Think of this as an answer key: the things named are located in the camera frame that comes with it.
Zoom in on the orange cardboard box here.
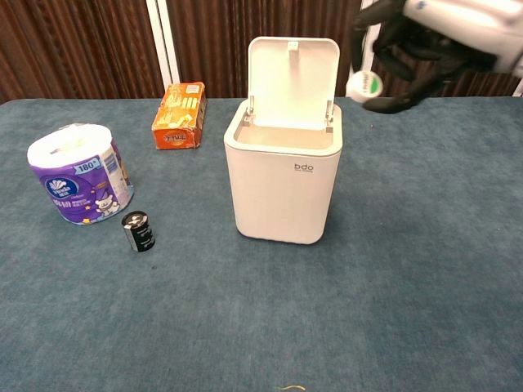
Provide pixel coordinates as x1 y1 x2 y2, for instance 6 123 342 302
150 82 208 151

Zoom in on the blue felt table mat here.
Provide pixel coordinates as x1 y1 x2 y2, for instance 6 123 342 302
0 96 523 392

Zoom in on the small black knob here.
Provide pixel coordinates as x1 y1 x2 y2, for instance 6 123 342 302
121 210 157 253

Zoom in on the white plastic container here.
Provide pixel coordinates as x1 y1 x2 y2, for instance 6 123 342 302
223 36 345 247

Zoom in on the purple wrapped toilet paper roll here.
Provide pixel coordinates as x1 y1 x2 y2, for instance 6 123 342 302
26 122 136 227

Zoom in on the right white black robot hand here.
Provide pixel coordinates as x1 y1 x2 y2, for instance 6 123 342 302
351 0 523 115

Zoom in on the small white green cap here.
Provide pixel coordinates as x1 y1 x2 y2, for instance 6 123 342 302
345 69 383 103

